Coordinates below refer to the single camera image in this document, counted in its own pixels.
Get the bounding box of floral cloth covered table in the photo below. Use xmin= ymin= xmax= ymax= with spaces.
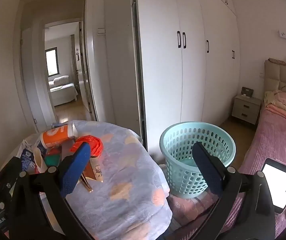
xmin=23 ymin=120 xmax=173 ymax=240

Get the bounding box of black smartphone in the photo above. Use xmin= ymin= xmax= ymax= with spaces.
xmin=261 ymin=158 xmax=286 ymax=214

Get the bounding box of beige paper carton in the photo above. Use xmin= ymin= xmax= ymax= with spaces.
xmin=81 ymin=155 xmax=104 ymax=193

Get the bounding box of grey nightstand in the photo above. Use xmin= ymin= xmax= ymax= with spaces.
xmin=232 ymin=94 xmax=262 ymax=125

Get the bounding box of red plastic bag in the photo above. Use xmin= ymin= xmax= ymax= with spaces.
xmin=70 ymin=135 xmax=104 ymax=157

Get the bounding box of white sofa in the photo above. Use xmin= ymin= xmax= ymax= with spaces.
xmin=48 ymin=75 xmax=79 ymax=106

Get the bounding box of beige padded headboard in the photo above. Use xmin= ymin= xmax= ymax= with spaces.
xmin=264 ymin=60 xmax=286 ymax=98

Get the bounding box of blue and white packet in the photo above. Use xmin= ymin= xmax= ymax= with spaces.
xmin=20 ymin=140 xmax=46 ymax=173

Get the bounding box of white wardrobe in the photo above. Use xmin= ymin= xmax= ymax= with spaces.
xmin=135 ymin=0 xmax=241 ymax=142

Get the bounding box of red and green packet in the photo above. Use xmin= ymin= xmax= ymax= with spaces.
xmin=45 ymin=147 xmax=62 ymax=167

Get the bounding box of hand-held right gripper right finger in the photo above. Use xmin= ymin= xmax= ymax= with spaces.
xmin=192 ymin=141 xmax=276 ymax=240

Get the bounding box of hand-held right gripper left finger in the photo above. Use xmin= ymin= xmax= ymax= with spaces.
xmin=9 ymin=142 xmax=93 ymax=240

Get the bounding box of white sliding door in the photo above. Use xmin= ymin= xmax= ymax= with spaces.
xmin=84 ymin=0 xmax=148 ymax=140

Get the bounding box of teal plastic basket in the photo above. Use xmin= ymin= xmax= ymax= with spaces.
xmin=159 ymin=122 xmax=236 ymax=199

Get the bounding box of orange paper cup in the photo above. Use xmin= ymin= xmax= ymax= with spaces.
xmin=40 ymin=124 xmax=78 ymax=148

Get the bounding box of bed with pink cover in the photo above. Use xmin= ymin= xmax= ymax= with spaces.
xmin=223 ymin=60 xmax=286 ymax=240

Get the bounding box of pink stool cushion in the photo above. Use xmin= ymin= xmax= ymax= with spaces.
xmin=168 ymin=187 xmax=223 ymax=228

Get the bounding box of dark framed window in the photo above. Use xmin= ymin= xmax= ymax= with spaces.
xmin=45 ymin=49 xmax=60 ymax=77

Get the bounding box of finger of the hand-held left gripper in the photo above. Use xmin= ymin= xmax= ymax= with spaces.
xmin=0 ymin=156 xmax=21 ymax=193

